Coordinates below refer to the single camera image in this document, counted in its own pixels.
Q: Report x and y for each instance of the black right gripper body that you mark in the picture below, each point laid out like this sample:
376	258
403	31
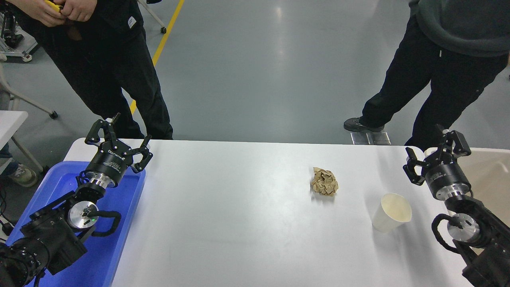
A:
444	173

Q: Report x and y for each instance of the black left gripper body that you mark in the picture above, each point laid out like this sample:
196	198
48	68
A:
111	161

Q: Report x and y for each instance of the white paper cup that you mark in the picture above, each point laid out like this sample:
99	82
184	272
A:
392	211

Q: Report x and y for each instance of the small yellow object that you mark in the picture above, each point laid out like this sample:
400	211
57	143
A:
53	4

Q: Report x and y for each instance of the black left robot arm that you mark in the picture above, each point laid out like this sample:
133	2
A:
51	239

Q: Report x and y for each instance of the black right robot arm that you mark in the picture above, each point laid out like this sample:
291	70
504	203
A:
490	267

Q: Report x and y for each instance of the person's right forearm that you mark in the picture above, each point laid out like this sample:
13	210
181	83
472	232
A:
18	4

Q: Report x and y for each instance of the person's left hand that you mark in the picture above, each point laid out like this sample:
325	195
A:
79	10

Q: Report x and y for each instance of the person's right hand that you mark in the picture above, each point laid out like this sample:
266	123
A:
46	16

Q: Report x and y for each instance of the large pale bin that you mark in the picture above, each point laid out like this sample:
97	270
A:
492	179

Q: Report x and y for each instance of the metal floor plate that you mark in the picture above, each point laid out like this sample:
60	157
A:
360	138
381	138

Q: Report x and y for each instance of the blue plastic tray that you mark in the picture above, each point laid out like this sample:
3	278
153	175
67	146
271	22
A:
119	223

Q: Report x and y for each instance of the grey chair leg with caster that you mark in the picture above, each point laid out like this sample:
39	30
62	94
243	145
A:
53	115

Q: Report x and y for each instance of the person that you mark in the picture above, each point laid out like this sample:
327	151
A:
107	71
450	71
24	175

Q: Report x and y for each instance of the crumpled tan paper ball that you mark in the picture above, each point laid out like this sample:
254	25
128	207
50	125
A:
324	182

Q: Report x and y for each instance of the white side table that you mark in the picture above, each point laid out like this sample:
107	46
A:
10	125

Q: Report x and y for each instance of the equipment cart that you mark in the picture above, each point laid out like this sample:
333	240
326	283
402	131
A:
12	38

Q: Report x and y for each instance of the white frame leg with caster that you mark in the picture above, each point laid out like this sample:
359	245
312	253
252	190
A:
163	30

